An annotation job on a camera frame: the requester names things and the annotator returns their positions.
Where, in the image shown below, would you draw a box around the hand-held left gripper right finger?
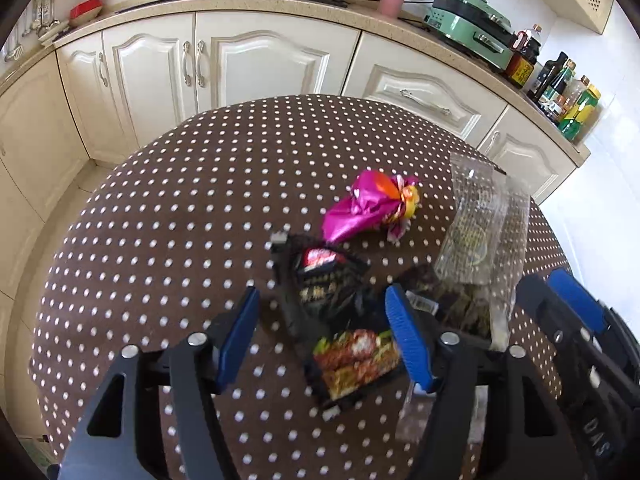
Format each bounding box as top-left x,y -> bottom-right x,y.
384,282 -> 586,480

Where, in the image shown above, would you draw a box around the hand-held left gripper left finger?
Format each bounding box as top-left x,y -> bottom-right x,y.
47,286 -> 262,480

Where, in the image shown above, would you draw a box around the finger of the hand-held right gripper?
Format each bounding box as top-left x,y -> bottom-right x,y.
546,266 -> 640,387
515,274 -> 639,480

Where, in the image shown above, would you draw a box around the black printed snack packet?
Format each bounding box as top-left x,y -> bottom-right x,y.
270,232 -> 405,421

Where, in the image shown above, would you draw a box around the dark crumpled plastic wrapper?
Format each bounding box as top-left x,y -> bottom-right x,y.
399,264 -> 495,340

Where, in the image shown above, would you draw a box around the long clear plastic wrapper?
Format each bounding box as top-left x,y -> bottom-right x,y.
491,175 -> 532,353

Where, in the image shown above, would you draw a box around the clear wrapper with round label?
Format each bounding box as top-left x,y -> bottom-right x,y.
434,151 -> 507,287

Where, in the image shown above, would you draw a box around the pink foil wrapper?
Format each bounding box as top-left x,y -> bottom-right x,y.
321,170 -> 422,243

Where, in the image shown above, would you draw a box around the yellow-green labelled bottle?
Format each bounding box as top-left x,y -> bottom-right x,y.
557,85 -> 602,142

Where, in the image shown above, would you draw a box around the clear bottle with orange cap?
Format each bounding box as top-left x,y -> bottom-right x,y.
557,76 -> 590,122

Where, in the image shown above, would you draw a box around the dark bottle with pale label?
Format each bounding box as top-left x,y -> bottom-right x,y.
542,60 -> 577,112

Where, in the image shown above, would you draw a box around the dark green oil bottle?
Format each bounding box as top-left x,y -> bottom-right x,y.
527,51 -> 569,103

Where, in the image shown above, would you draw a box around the large dark soy sauce bottle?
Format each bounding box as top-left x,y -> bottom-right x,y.
505,24 -> 543,87

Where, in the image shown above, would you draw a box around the cream kitchen base cabinets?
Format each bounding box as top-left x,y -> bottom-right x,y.
0,10 -> 583,321

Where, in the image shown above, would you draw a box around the green electric grill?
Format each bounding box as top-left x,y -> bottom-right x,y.
422,0 -> 519,71

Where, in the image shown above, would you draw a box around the beige kitchen countertop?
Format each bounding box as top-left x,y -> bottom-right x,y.
0,0 -> 591,168

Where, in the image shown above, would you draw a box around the stack of white bowls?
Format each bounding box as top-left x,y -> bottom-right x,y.
37,20 -> 74,44

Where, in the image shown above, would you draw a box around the red bowl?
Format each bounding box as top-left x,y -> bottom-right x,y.
69,0 -> 105,27

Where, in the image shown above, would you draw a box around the hanging kitchen utensil rack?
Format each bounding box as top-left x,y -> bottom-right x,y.
2,0 -> 63,61

